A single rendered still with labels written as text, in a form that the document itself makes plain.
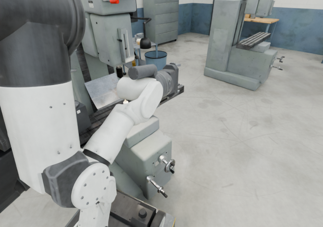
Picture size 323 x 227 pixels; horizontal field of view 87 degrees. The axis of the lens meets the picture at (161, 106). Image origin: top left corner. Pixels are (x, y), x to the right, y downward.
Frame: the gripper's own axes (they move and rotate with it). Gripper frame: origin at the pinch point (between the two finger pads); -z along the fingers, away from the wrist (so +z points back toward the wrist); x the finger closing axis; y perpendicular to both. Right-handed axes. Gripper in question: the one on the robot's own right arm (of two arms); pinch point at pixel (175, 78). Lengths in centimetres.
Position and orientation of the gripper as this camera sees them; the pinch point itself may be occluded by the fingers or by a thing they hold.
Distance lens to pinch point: 68.2
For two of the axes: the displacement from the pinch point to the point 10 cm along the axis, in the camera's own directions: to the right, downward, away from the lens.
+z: -4.9, 2.8, -8.3
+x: 0.2, -9.5, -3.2
